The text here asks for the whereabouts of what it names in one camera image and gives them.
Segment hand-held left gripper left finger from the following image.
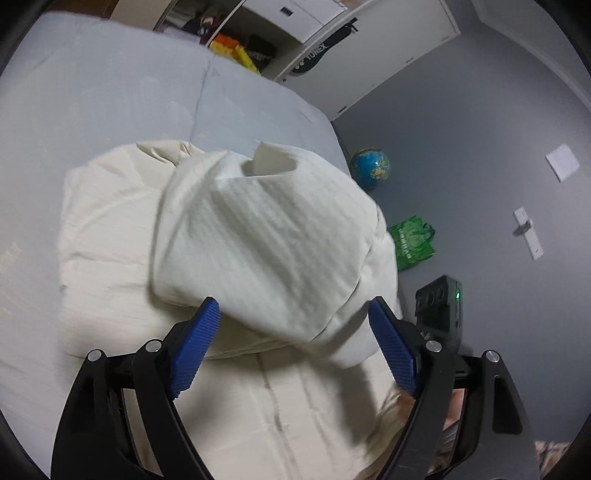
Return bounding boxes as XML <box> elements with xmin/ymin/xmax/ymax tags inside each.
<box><xmin>50</xmin><ymin>295</ymin><xmax>221</xmax><ymax>480</ymax></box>

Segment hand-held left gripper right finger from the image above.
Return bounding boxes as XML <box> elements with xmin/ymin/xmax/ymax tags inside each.
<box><xmin>365</xmin><ymin>296</ymin><xmax>541</xmax><ymax>480</ymax></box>

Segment white hooded jacket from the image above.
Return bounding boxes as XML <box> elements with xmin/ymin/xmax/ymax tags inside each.
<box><xmin>58</xmin><ymin>138</ymin><xmax>416</xmax><ymax>480</ymax></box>

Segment person's right forearm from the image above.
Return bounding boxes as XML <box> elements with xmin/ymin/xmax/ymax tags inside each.
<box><xmin>369</xmin><ymin>385</ymin><xmax>467</xmax><ymax>480</ymax></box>

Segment black clothes pile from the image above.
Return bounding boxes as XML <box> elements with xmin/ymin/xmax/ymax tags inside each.
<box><xmin>247</xmin><ymin>34</ymin><xmax>279</xmax><ymax>71</ymax></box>

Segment folded clothes on shelf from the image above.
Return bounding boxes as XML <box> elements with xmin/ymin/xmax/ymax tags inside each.
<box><xmin>184</xmin><ymin>13</ymin><xmax>219</xmax><ymax>38</ymax></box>

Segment green shopping bag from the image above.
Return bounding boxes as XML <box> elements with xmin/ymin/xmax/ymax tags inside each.
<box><xmin>387</xmin><ymin>216</ymin><xmax>435</xmax><ymax>271</ymax></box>

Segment blue globe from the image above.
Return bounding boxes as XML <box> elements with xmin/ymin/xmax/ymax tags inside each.
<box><xmin>349</xmin><ymin>148</ymin><xmax>392</xmax><ymax>190</ymax></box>

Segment white door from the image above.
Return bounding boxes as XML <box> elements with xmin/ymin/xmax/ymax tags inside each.
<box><xmin>286</xmin><ymin>0</ymin><xmax>462</xmax><ymax>119</ymax></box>

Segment bed with grey sheet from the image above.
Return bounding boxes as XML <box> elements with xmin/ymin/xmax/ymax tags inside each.
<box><xmin>0</xmin><ymin>11</ymin><xmax>352</xmax><ymax>480</ymax></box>

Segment black racket bag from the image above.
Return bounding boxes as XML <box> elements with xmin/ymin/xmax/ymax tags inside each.
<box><xmin>290</xmin><ymin>18</ymin><xmax>359</xmax><ymax>80</ymax></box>

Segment yellow and orange boxes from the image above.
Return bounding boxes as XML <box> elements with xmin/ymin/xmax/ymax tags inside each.
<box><xmin>208</xmin><ymin>33</ymin><xmax>262</xmax><ymax>75</ymax></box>

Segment white wardrobe drawer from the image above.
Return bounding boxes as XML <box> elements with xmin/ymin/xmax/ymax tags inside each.
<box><xmin>244</xmin><ymin>0</ymin><xmax>348</xmax><ymax>45</ymax></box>

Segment white wardrobe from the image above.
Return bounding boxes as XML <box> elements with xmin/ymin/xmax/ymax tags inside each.
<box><xmin>108</xmin><ymin>0</ymin><xmax>352</xmax><ymax>84</ymax></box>

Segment white wall switch plate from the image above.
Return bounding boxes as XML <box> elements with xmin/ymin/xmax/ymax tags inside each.
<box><xmin>513</xmin><ymin>206</ymin><xmax>544</xmax><ymax>261</ymax></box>

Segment white paper on wall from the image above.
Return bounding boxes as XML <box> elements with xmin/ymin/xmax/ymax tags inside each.
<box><xmin>546</xmin><ymin>144</ymin><xmax>581</xmax><ymax>183</ymax></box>

